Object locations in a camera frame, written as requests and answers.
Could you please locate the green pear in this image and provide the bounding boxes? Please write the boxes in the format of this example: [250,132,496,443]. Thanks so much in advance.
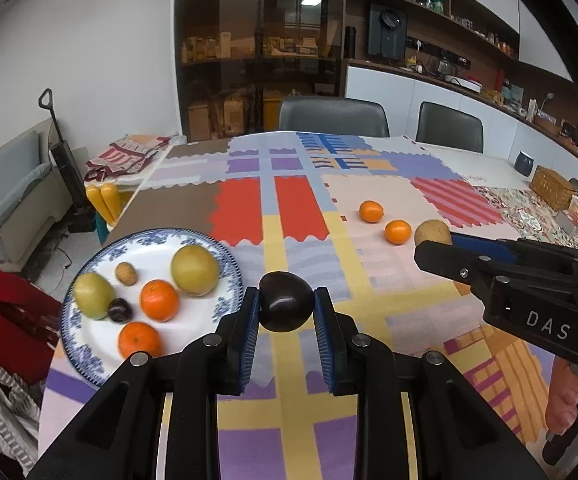
[74,272,116,320]

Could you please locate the black wall appliance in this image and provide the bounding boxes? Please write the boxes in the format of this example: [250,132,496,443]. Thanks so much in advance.
[367,2,408,58]

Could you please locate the black cable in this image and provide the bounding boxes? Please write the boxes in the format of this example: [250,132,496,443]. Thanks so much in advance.
[532,0,578,261]

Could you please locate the person's right hand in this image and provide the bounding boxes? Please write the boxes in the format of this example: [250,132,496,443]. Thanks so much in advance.
[546,357,578,436]

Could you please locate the dark purple round fruit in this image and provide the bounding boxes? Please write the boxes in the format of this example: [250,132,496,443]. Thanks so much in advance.
[107,298,130,323]
[259,271,316,333]

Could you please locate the small orange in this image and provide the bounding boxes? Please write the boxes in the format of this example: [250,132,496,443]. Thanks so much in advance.
[359,200,385,224]
[384,219,413,245]

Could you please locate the folded striped cloth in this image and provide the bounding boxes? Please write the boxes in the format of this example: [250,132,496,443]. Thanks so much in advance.
[85,134,174,183]

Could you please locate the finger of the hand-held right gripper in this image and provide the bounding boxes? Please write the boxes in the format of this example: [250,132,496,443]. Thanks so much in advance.
[413,240,507,313]
[450,232,578,281]

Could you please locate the red garment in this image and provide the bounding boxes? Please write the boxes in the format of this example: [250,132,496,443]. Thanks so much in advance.
[0,247,62,383]

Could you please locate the cardboard box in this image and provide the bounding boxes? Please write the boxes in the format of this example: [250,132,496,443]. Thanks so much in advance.
[187,103,211,142]
[224,95,250,136]

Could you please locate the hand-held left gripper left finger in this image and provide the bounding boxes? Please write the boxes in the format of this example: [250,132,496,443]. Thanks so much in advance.
[28,286,262,480]

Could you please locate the blue patterned white plate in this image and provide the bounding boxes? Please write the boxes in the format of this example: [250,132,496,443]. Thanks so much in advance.
[60,228,244,388]

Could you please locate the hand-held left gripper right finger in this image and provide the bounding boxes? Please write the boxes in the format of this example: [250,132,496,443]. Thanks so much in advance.
[313,287,547,480]

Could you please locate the yellow pear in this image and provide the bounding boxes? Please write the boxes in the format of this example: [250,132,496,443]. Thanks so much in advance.
[171,245,219,296]

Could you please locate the dark glass cabinet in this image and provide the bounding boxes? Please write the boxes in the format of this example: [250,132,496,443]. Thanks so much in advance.
[174,0,347,143]

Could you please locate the wicker basket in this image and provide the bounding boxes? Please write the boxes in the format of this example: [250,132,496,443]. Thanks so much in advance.
[529,165,578,211]

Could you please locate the wooden wall shelf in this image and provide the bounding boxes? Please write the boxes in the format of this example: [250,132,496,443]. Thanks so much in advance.
[344,0,520,61]

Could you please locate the black upright vacuum cleaner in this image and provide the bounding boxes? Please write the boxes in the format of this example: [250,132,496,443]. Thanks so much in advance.
[39,88,94,233]

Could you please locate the small grey box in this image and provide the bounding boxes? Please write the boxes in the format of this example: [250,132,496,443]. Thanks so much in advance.
[552,210,577,236]

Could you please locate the tan oval fruit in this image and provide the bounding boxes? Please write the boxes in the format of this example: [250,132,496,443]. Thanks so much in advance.
[414,220,453,247]

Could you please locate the grey sofa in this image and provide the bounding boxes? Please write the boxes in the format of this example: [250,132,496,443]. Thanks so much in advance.
[0,127,92,273]

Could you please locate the navy blue cup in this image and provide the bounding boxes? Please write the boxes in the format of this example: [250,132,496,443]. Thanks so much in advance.
[514,150,536,178]

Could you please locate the colourful patchwork tablecloth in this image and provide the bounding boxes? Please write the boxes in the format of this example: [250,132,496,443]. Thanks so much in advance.
[39,132,578,480]

